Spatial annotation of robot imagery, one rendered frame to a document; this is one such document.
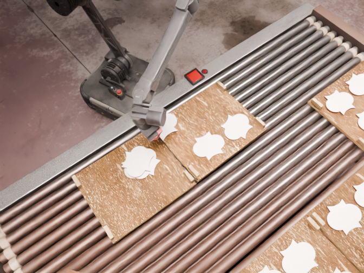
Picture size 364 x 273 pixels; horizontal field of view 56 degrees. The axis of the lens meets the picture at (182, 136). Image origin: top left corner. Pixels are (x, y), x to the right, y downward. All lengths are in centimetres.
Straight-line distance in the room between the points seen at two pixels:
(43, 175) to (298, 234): 109
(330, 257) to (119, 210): 83
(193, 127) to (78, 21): 227
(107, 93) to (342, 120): 164
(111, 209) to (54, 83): 188
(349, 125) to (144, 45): 205
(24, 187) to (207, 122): 85
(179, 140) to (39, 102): 175
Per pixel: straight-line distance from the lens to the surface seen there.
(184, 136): 155
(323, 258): 146
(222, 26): 338
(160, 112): 123
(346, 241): 150
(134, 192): 146
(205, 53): 313
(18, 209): 161
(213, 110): 163
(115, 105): 255
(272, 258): 140
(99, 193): 149
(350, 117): 176
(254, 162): 153
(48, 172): 162
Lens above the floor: 229
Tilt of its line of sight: 61 degrees down
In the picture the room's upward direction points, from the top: 3 degrees counter-clockwise
